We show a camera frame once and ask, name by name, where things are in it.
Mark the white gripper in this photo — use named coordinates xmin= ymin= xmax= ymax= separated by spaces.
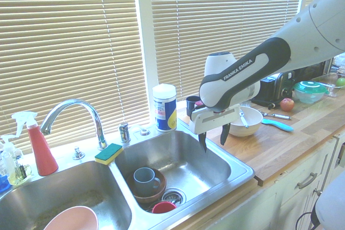
xmin=188 ymin=104 xmax=241 ymax=153

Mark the silver table knife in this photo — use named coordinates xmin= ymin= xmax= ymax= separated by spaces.
xmin=239 ymin=108 xmax=250 ymax=129

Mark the stainless steel double sink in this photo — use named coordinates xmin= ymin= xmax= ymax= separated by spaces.
xmin=0 ymin=129 xmax=256 ymax=230

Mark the teal serrated knife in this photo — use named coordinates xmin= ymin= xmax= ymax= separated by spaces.
xmin=261 ymin=118 xmax=294 ymax=133

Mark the white sink hole cap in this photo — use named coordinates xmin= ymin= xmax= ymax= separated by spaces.
xmin=131 ymin=124 xmax=152 ymax=136

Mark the metal sink drain strainer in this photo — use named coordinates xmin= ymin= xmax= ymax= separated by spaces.
xmin=161 ymin=188 xmax=187 ymax=204

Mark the cream ceramic bowl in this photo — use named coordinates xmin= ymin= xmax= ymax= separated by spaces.
xmin=228 ymin=106 xmax=264 ymax=137

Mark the black mug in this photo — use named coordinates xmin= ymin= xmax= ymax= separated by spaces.
xmin=185 ymin=96 xmax=202 ymax=116

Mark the Lysol wipes canister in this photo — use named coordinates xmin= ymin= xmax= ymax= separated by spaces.
xmin=152 ymin=83 xmax=178 ymax=133

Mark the black toaster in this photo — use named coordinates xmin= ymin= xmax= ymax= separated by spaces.
xmin=260 ymin=69 xmax=296 ymax=103

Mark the red apple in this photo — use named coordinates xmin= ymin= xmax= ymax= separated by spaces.
xmin=279 ymin=97 xmax=295 ymax=111

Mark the grey mug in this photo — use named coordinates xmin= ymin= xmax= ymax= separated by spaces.
xmin=133 ymin=167 xmax=162 ymax=191

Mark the brown wooden bowl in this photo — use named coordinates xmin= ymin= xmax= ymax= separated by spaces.
xmin=126 ymin=168 xmax=168 ymax=205

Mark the red cup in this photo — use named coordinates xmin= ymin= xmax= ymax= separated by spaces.
xmin=151 ymin=200 xmax=177 ymax=214

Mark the cream kitchen cabinet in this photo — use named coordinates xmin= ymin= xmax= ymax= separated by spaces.
xmin=150 ymin=130 xmax=345 ymax=230

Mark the clear container teal lid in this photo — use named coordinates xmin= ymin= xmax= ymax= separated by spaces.
xmin=293 ymin=80 xmax=330 ymax=104

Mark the green and yellow sponge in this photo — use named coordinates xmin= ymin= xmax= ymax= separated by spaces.
xmin=94 ymin=143 xmax=124 ymax=165

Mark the chrome curved faucet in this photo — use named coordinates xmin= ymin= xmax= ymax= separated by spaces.
xmin=40 ymin=99 xmax=108 ymax=150

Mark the clear plastic box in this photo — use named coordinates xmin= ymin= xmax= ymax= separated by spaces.
xmin=312 ymin=72 xmax=345 ymax=98

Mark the chrome faucet knob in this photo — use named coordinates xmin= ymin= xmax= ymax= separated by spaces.
xmin=72 ymin=145 xmax=86 ymax=160

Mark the pink bowl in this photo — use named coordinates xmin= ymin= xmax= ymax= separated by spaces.
xmin=43 ymin=205 xmax=99 ymax=230

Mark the wide beige window blind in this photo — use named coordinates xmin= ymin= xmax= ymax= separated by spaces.
xmin=0 ymin=0 xmax=150 ymax=155

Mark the red spray bottle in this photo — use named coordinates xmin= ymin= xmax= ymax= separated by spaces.
xmin=11 ymin=111 xmax=59 ymax=177

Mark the clear pump soap bottle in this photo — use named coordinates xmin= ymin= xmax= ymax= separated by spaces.
xmin=0 ymin=134 xmax=17 ymax=193

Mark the black toaster cord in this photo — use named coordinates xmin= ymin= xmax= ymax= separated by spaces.
xmin=252 ymin=99 xmax=281 ymax=109

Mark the brass drawer handle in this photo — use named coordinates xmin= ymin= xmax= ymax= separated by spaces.
xmin=296 ymin=172 xmax=318 ymax=190

